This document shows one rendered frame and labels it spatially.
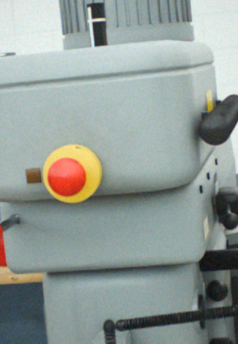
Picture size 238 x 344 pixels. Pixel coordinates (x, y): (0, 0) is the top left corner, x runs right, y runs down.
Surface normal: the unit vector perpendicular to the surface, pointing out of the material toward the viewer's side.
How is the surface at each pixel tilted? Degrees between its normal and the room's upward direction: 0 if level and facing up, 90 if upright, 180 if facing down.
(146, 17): 90
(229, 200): 90
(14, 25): 90
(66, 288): 83
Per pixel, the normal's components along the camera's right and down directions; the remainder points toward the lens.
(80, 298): -0.16, 0.13
